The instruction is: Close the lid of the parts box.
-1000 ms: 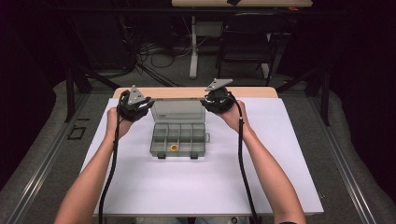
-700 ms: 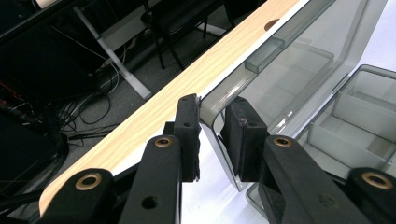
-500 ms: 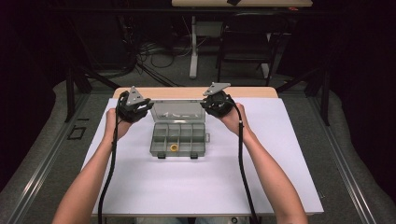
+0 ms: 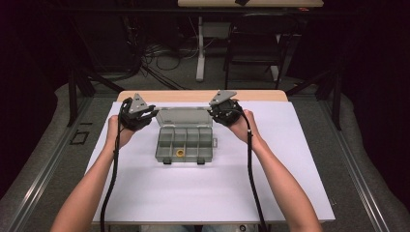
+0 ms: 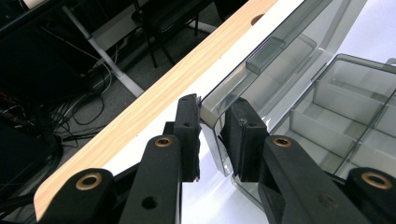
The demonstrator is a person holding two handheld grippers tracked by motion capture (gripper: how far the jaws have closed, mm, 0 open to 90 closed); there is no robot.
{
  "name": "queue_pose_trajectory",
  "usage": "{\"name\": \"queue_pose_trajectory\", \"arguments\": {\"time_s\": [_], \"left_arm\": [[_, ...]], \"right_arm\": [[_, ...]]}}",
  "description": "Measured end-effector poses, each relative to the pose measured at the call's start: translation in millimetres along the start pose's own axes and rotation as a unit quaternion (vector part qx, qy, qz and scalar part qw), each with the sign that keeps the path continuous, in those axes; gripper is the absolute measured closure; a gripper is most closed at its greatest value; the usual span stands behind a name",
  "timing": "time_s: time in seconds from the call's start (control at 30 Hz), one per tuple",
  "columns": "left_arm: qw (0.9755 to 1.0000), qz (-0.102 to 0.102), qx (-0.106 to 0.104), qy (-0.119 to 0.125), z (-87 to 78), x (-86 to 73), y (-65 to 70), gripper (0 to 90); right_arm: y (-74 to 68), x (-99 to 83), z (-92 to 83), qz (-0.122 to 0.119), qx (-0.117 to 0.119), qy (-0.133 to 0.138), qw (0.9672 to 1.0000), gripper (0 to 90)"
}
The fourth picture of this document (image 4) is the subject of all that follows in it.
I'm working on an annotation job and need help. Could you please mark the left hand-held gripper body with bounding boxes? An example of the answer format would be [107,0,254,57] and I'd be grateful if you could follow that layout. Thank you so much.
[119,93,153,131]

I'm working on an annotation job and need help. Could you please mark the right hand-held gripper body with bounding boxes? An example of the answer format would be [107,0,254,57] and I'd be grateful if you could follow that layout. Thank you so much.
[209,90,243,126]

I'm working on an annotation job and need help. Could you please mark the grey plastic compartment box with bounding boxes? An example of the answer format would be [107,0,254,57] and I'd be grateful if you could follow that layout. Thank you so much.
[154,106,219,165]

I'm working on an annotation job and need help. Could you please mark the person's right hand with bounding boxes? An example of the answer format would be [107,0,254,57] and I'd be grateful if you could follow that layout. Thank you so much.
[229,109,262,151]

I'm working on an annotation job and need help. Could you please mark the person's left hand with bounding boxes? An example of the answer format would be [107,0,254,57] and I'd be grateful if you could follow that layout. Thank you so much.
[105,115,136,150]

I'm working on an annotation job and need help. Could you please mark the light desk with white legs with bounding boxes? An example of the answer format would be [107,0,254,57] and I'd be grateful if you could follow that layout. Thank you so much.
[177,0,324,82]

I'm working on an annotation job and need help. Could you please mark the black folding chair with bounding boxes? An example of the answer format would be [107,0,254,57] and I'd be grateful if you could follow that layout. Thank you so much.
[223,13,299,91]

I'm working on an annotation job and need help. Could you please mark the black metal stand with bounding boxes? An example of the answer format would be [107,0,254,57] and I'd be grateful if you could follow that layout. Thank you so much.
[66,64,125,128]
[284,69,342,131]

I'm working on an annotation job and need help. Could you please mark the white board table cover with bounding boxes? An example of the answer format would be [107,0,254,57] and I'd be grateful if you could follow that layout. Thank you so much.
[66,101,337,224]

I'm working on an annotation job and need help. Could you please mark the bundle of floor cables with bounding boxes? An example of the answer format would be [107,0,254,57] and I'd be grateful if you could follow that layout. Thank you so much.
[125,18,201,91]

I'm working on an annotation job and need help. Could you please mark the right hand-held gripper cable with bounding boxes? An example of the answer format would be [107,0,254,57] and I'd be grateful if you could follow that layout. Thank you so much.
[235,107,269,232]

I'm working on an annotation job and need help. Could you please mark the hand-held gripper cable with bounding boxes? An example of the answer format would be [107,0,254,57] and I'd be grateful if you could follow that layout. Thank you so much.
[100,97,133,232]
[235,107,269,232]

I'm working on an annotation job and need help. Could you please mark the left hand-held gripper cable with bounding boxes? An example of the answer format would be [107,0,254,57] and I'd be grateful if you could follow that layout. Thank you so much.
[100,97,133,232]

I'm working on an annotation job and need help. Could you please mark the aluminium floor rail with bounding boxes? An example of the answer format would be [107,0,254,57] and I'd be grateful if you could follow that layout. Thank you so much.
[6,96,95,232]
[317,96,393,232]

